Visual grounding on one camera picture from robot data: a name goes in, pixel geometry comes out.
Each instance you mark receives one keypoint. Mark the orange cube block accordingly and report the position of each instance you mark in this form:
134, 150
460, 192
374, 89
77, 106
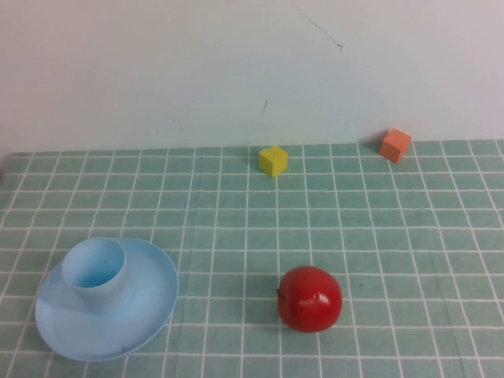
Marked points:
393, 145

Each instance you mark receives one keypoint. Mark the yellow cube block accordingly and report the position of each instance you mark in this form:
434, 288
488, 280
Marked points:
271, 161

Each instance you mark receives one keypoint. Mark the light blue plastic cup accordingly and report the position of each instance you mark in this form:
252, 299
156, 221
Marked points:
98, 291

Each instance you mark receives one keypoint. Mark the light blue plastic plate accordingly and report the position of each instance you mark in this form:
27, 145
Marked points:
149, 299

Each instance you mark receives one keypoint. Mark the red apple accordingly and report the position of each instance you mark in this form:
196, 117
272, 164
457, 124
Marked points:
311, 303

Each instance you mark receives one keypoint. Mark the green checked tablecloth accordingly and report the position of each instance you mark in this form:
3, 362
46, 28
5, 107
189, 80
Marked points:
393, 236

